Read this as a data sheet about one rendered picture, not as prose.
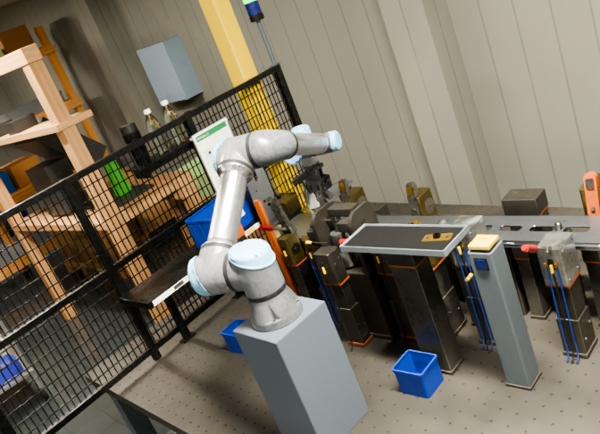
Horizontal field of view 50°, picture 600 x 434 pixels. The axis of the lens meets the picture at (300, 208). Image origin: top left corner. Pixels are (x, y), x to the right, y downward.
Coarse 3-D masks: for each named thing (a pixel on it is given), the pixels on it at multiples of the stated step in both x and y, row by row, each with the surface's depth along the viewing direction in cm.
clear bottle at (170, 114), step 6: (162, 102) 284; (168, 108) 285; (168, 114) 285; (174, 114) 286; (168, 120) 285; (180, 126) 288; (174, 132) 287; (180, 132) 288; (180, 138) 288; (186, 138) 290
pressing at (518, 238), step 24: (384, 216) 244; (408, 216) 236; (432, 216) 228; (456, 216) 221; (504, 216) 209; (528, 216) 203; (552, 216) 198; (576, 216) 192; (504, 240) 194; (528, 240) 190; (576, 240) 180
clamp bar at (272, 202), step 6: (276, 192) 245; (270, 198) 243; (276, 198) 243; (270, 204) 242; (276, 204) 243; (276, 210) 244; (282, 210) 245; (276, 216) 247; (282, 216) 245; (282, 222) 247; (288, 222) 247; (288, 228) 247
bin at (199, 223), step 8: (248, 192) 284; (248, 200) 283; (208, 208) 286; (248, 208) 283; (192, 216) 278; (200, 216) 282; (208, 216) 285; (248, 216) 283; (256, 216) 287; (192, 224) 273; (200, 224) 270; (208, 224) 267; (192, 232) 275; (200, 232) 272; (208, 232) 269; (200, 240) 275
